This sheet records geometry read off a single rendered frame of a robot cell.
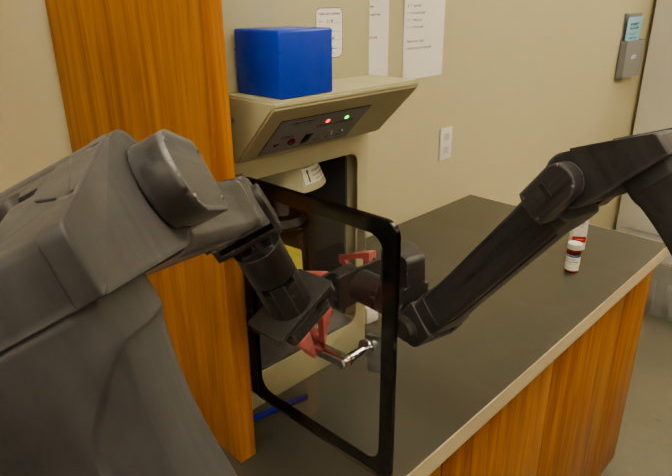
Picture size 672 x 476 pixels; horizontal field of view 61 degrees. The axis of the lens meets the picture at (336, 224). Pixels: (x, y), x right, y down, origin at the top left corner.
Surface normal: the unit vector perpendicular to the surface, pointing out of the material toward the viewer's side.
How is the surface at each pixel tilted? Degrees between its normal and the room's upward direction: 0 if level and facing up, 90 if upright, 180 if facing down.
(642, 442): 0
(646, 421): 0
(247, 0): 90
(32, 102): 90
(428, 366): 0
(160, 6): 90
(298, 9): 90
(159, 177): 71
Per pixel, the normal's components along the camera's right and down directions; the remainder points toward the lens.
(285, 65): 0.71, 0.25
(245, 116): -0.71, 0.26
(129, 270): 0.88, -0.47
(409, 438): -0.01, -0.93
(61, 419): 0.04, 0.10
